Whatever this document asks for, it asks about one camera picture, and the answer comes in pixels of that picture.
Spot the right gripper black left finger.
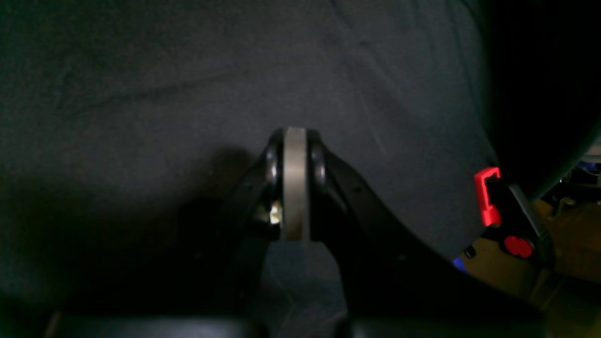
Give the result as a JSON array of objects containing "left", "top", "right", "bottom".
[{"left": 47, "top": 128, "right": 309, "bottom": 338}]

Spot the black tablecloth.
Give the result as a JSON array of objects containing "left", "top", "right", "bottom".
[{"left": 0, "top": 0, "right": 601, "bottom": 338}]

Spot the red black clamp right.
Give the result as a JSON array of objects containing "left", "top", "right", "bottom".
[{"left": 474, "top": 167, "right": 556, "bottom": 270}]

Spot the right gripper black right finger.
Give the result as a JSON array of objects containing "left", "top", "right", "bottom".
[{"left": 308, "top": 130, "right": 547, "bottom": 338}]

